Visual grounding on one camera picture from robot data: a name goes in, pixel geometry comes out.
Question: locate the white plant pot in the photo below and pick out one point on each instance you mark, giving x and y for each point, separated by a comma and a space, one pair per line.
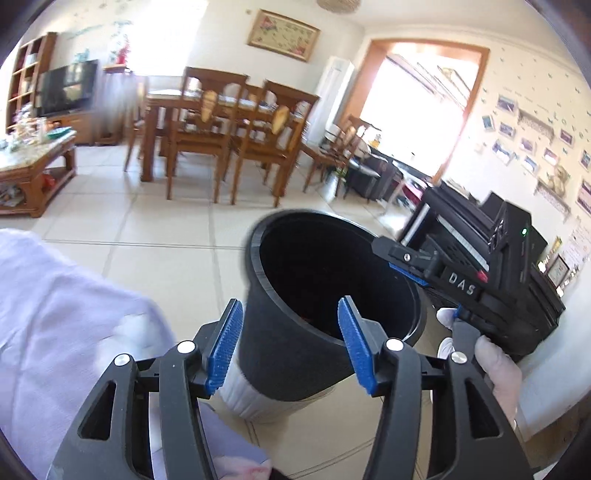
333, 187

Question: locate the wooden dining chair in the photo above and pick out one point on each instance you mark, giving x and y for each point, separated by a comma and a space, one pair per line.
258, 152
198, 143
332, 157
136, 120

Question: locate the black trash bin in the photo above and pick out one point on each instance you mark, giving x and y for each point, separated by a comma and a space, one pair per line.
286, 346

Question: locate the wooden coffee table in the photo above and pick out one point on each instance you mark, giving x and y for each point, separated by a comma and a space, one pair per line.
32, 166

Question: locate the wooden television stand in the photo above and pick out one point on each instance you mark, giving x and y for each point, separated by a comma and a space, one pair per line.
76, 129

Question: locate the wooden door frame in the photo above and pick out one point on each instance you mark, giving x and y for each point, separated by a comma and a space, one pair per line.
369, 78

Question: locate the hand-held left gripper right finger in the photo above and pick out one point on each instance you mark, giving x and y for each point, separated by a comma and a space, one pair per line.
358, 346

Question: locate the person's right hand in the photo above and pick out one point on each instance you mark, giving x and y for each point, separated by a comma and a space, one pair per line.
498, 374

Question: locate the black piano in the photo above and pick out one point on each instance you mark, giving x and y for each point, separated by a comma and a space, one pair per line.
443, 207

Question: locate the wooden bookshelf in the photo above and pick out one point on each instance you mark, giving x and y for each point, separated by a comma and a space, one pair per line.
16, 83

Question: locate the small framed certificate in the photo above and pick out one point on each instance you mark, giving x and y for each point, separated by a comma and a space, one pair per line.
559, 271

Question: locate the wooden dining table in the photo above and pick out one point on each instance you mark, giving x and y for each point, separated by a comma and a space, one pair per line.
159, 99

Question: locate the green tray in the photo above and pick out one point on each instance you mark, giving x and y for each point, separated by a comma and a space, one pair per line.
57, 133

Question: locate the white standing air conditioner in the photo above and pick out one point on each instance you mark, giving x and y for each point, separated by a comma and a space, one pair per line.
330, 101

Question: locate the teddy bear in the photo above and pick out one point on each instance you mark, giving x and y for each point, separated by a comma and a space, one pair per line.
559, 177

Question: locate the purple tablecloth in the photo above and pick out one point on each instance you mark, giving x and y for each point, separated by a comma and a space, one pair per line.
55, 300

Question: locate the flat screen television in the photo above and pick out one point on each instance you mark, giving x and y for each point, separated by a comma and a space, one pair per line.
67, 87

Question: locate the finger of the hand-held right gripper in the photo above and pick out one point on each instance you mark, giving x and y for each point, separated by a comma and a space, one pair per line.
406, 258
466, 339

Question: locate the tall wooden plant stand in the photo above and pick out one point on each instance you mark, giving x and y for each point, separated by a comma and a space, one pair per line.
115, 106

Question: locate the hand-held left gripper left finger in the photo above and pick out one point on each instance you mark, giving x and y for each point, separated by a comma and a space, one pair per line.
224, 350

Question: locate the white wall shelf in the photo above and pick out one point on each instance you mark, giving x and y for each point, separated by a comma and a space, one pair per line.
551, 196

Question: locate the red vase with flowers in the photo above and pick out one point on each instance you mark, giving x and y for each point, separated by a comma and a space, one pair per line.
122, 54

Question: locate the dark sofa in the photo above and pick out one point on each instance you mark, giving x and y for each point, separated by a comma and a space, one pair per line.
376, 173

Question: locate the large framed floral picture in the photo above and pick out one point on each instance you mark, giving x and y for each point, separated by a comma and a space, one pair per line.
282, 36

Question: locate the crystal pendant lamp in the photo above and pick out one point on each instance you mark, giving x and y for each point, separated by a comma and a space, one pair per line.
337, 3

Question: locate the group of wall photos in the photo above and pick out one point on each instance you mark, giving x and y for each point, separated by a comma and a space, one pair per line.
528, 147

